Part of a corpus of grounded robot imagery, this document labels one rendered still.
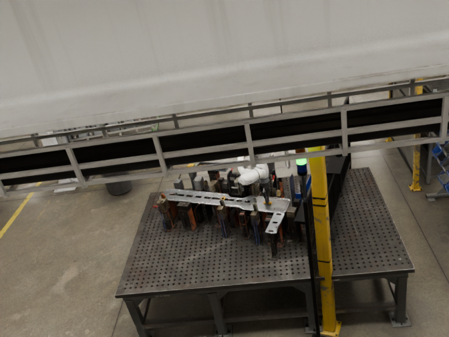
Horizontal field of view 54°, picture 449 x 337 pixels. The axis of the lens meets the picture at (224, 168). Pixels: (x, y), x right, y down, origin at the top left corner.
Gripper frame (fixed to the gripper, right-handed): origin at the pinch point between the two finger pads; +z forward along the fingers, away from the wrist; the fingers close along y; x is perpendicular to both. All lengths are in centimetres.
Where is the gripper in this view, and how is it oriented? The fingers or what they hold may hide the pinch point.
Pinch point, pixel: (266, 199)
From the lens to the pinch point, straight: 417.6
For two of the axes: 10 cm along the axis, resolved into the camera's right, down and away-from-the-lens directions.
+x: 9.1, 0.6, -4.1
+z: 1.7, 8.5, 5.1
